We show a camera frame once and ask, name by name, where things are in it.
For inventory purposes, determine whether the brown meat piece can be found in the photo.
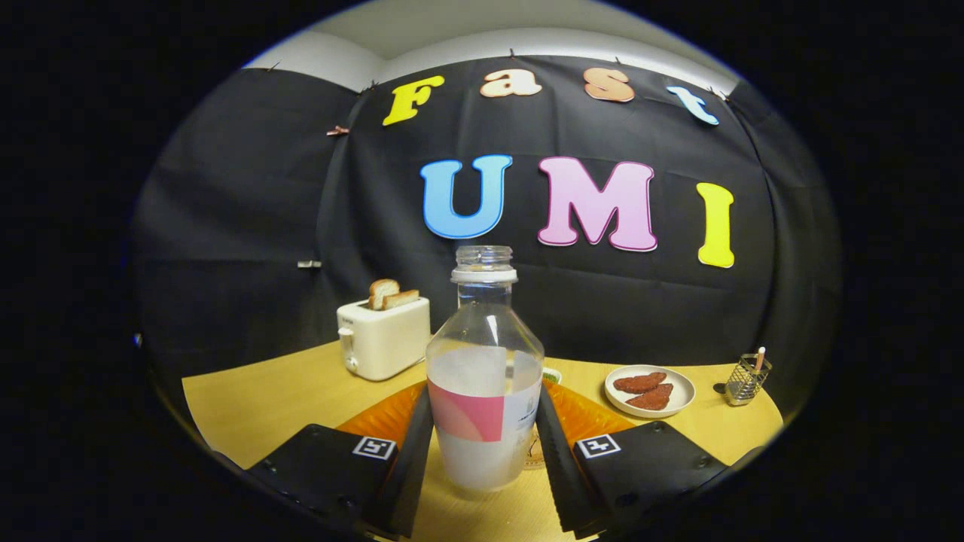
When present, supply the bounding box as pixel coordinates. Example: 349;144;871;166
625;383;674;411
612;372;668;394

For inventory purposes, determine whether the black backdrop cloth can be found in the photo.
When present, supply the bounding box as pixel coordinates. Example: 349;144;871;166
132;53;843;422

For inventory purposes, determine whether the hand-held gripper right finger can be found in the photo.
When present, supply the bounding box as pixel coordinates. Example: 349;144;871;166
533;380;730;540

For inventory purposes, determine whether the wooden table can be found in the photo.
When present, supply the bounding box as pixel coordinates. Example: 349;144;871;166
181;339;786;542

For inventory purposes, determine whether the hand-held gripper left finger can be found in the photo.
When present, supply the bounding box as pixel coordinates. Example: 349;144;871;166
245;382;436;540

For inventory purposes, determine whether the clear juice bottle pink label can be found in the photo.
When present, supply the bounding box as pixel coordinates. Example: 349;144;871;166
426;245;545;493

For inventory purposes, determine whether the metal mesh holder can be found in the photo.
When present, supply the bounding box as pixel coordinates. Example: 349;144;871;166
725;352;773;407

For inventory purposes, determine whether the cream toaster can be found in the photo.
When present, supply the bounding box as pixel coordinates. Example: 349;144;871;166
336;296;432;382

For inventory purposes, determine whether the round brown coaster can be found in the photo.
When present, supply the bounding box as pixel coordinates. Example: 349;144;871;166
523;425;547;471

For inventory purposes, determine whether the white round plate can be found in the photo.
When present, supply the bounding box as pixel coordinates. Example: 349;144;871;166
604;364;697;419

